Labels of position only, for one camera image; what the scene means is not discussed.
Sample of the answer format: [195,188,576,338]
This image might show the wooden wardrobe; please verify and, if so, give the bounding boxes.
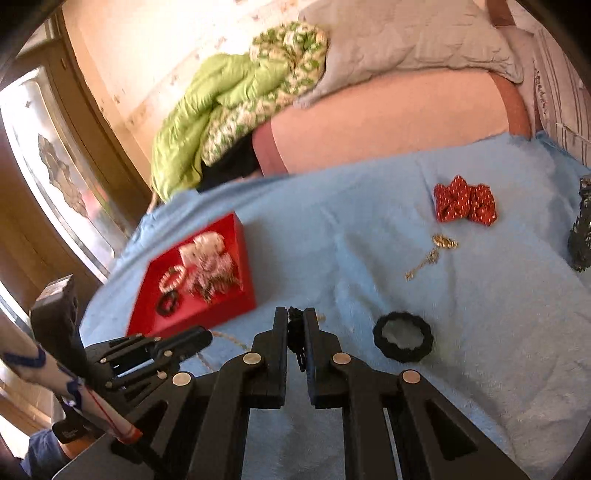
[0,9,153,416]

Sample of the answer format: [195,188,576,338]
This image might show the grey pillow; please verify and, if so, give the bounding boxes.
[295,0,525,112]

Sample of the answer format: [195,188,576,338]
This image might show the striped floral pillow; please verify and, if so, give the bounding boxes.
[531,23,591,158]

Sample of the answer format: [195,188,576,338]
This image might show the red polka dot scrunchie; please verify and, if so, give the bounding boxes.
[433,175,497,227]

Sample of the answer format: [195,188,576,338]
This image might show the black ruffled hair tie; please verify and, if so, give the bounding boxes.
[372,311,435,363]

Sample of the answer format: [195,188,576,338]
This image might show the black cloth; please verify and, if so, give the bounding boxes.
[196,150,264,192]

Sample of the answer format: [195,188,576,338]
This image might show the red white plaid scrunchie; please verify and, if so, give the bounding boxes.
[187,254,243,303]

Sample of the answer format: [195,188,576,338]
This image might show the person's blue trousers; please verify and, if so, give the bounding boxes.
[21,429,65,480]

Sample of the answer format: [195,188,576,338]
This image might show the black satin scrunchie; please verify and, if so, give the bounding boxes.
[156,290,183,317]

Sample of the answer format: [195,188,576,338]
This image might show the green quilt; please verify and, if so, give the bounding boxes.
[150,21,331,201]

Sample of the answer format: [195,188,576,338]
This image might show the pink bolster cushion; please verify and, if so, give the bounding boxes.
[252,69,534,178]

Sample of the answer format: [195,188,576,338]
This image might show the large pearl bracelet green bead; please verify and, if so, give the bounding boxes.
[158,265,188,292]

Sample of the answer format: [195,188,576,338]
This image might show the brown cushion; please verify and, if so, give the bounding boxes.
[487,0,518,28]

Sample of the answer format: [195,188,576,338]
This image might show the blue blanket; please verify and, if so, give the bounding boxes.
[78,131,591,480]

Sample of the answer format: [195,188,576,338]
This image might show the black claw hair clip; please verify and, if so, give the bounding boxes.
[567,175,591,272]

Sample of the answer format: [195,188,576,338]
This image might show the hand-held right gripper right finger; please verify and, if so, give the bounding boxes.
[305,307,532,480]

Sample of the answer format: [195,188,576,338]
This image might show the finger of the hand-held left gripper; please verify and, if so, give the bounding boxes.
[106,360,181,393]
[85,325,213,370]

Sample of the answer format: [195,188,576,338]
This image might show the gold charm chain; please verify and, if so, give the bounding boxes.
[404,234,459,281]

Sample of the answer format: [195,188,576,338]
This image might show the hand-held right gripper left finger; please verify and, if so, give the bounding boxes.
[111,305,289,480]

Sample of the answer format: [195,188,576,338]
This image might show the black hair tie sparkly bead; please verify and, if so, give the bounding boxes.
[287,305,309,373]

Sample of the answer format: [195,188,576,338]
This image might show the thin gold necklace chain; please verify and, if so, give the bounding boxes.
[198,329,252,370]

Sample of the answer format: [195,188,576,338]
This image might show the white cherry print scrunchie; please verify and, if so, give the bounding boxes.
[179,233,227,264]

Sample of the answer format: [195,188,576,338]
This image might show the red cardboard box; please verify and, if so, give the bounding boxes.
[126,212,257,340]

